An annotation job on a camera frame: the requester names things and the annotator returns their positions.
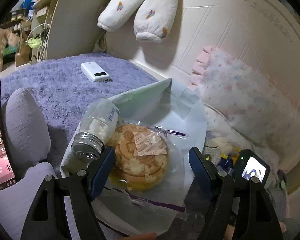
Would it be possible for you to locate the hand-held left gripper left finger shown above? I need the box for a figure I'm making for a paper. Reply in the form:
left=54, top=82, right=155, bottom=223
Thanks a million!
left=21, top=146, right=117, bottom=240

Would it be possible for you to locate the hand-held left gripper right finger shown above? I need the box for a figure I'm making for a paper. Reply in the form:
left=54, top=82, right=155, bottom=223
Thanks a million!
left=188, top=147, right=284, bottom=240

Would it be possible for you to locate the glass jar with metal lid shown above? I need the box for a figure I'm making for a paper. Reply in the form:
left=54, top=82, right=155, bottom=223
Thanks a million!
left=70, top=98, right=120, bottom=160

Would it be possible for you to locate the person's left hand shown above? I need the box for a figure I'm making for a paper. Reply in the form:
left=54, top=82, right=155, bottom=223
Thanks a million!
left=126, top=232, right=157, bottom=240

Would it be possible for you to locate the white pastel dotted blanket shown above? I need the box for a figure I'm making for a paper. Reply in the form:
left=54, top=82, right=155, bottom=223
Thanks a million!
left=207, top=107, right=288, bottom=188

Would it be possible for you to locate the dark blue packet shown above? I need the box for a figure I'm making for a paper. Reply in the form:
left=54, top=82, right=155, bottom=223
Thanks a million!
left=216, top=155, right=234, bottom=175

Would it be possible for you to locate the pastel dotted ruffled pillow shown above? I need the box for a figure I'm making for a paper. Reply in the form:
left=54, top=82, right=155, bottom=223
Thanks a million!
left=190, top=45, right=300, bottom=155

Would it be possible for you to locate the purple fluffy blanket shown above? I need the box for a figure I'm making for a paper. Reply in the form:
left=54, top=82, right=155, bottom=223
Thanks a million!
left=0, top=51, right=163, bottom=165

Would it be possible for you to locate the white power bank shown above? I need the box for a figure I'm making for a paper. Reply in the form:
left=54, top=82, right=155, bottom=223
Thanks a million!
left=80, top=61, right=112, bottom=83

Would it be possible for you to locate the cream bed headboard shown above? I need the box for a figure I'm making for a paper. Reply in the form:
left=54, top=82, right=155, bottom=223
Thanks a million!
left=104, top=0, right=300, bottom=195

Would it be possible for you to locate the cardboard box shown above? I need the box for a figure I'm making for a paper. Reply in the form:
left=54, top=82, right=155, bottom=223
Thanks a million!
left=15, top=40, right=33, bottom=67

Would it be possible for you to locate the golden dog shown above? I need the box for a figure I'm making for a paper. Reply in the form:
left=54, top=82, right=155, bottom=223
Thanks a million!
left=0, top=28, right=22, bottom=73

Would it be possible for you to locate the shoe rack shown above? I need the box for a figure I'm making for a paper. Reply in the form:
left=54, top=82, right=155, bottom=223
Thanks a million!
left=0, top=7, right=28, bottom=43

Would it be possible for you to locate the white cable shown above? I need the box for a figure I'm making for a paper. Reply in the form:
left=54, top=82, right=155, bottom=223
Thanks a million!
left=27, top=23, right=52, bottom=63

